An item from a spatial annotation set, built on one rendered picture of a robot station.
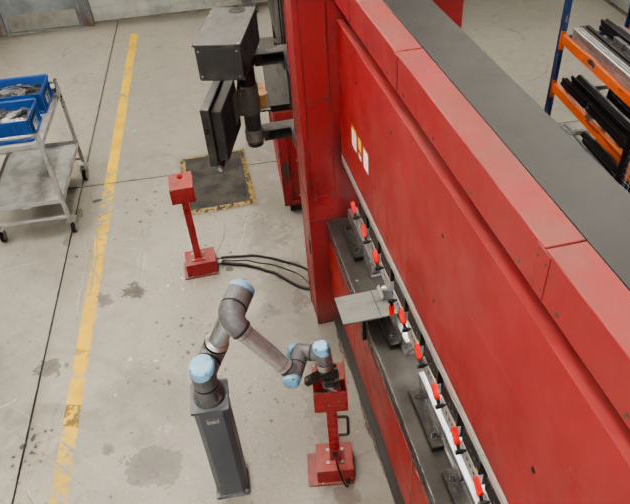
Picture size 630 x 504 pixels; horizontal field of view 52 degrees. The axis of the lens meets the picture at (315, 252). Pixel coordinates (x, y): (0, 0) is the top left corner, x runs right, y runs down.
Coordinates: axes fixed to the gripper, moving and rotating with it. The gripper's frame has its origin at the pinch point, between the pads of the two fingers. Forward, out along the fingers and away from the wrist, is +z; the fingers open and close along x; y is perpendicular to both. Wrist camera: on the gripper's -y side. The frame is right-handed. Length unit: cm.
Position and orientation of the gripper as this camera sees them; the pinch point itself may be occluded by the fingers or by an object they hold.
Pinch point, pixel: (327, 394)
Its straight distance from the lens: 314.4
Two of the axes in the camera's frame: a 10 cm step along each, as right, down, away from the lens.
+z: 1.5, 7.4, 6.5
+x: -0.5, -6.5, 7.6
